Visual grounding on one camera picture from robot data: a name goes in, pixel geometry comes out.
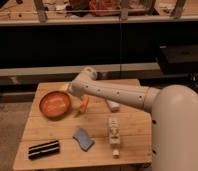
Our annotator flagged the blue sponge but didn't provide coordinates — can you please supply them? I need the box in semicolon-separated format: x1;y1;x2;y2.
73;128;94;152

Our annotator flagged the orange carrot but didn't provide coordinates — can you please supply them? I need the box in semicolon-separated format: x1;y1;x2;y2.
76;95;89;117

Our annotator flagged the white paper cup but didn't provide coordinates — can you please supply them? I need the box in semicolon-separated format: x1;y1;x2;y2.
106;100;120;112

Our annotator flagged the black white striped box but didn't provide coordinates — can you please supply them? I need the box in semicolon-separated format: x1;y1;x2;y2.
28;140;60;160

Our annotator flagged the black box on right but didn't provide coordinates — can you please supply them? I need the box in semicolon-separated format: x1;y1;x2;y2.
157;45;198;74

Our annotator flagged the orange ceramic bowl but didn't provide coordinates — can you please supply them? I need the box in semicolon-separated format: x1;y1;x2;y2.
39;91;71;118

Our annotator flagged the orange item on shelf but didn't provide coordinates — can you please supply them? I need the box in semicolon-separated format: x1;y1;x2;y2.
89;0;121;16

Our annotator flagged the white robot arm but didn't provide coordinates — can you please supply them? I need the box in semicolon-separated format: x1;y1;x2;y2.
67;67;198;171

